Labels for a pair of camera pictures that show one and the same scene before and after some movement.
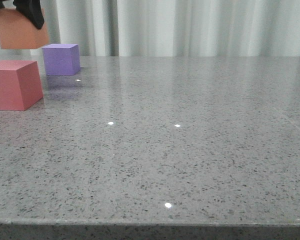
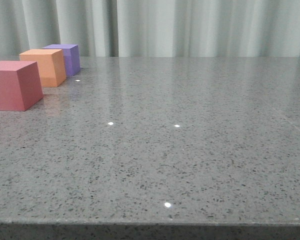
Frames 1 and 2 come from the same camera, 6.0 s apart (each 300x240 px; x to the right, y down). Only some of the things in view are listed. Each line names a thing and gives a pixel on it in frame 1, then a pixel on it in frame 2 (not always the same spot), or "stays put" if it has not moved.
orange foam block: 15,31 to 50,64
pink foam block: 14,85 stays put
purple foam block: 61,59 stays put
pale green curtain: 172,28 stays put
